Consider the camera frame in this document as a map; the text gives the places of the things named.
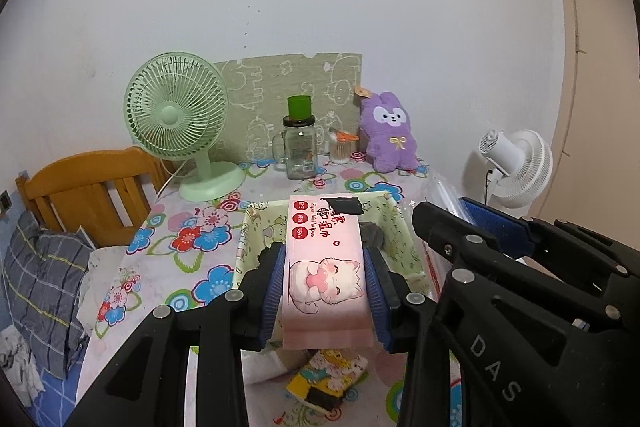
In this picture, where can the beige door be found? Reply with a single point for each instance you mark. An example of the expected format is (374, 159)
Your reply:
(595, 178)

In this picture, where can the green patterned cardboard panel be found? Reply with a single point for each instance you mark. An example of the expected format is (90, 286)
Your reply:
(259, 87)

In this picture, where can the wooden bed headboard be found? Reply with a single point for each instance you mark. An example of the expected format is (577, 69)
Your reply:
(100, 192)

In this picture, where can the white crumpled cloth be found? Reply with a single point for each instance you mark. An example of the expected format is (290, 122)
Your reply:
(19, 365)

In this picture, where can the white bedsheet bundle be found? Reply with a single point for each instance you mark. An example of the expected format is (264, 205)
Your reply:
(103, 267)

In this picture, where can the green desk fan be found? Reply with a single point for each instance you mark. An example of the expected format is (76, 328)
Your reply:
(175, 108)

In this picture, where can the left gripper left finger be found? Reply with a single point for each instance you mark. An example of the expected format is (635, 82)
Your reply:
(144, 383)

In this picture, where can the white standing fan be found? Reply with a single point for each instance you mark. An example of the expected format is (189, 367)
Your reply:
(508, 171)

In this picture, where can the white beige sock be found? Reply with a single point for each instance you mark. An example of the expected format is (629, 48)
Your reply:
(258, 367)

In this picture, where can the yellow cartoon tissue pack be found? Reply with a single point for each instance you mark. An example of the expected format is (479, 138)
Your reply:
(323, 382)

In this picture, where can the grey sock pair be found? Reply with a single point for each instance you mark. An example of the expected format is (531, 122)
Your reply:
(371, 235)

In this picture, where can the pink wet wipes pack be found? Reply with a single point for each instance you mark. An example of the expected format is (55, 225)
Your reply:
(324, 303)

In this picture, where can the floral tablecloth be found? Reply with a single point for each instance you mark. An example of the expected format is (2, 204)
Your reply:
(186, 254)

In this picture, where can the toothpick jar orange lid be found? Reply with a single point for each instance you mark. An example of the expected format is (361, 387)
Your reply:
(341, 145)

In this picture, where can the purple bunny plush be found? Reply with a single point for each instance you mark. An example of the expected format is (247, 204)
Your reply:
(386, 128)

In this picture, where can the grey plaid pillow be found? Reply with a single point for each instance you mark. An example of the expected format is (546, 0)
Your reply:
(41, 275)

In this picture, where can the glass mason jar mug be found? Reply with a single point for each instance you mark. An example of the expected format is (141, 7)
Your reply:
(296, 149)

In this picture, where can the green cup on jar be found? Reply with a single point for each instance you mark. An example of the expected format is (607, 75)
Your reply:
(299, 107)

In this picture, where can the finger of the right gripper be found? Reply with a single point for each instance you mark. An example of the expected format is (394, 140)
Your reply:
(513, 236)
(469, 247)

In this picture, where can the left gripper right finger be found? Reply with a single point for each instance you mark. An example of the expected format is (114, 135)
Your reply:
(404, 322)

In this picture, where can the wall power socket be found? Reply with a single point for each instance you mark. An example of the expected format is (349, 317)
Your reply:
(5, 202)

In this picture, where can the clear plastic mask pack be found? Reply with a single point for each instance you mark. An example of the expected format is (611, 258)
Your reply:
(439, 202)

